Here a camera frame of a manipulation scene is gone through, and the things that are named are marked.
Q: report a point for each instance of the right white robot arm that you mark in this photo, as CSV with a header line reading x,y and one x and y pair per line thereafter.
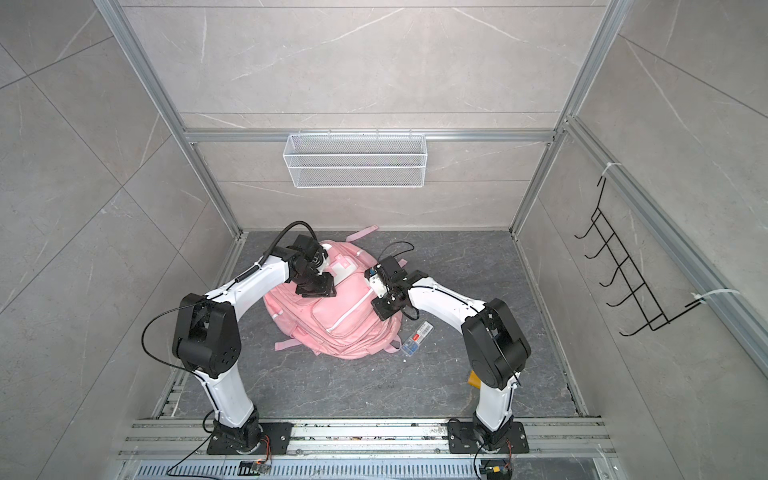
x,y
496,346

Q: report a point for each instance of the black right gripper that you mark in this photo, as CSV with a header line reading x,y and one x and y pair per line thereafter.
x,y
383,313

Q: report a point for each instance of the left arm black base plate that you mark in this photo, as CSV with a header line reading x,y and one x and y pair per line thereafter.
x,y
252,439

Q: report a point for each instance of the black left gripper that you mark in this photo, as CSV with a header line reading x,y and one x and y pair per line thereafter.
x,y
328,288

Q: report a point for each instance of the black wire hook rack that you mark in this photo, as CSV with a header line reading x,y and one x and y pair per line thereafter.
x,y
627,273

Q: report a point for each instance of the white wire mesh basket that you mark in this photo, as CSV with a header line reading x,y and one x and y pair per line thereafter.
x,y
356,160

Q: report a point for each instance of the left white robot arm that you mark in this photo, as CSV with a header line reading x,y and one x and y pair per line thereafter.
x,y
207,335

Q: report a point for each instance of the pink student backpack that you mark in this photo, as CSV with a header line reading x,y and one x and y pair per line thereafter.
x,y
344,326

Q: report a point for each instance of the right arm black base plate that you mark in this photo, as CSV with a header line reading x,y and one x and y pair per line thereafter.
x,y
473,436

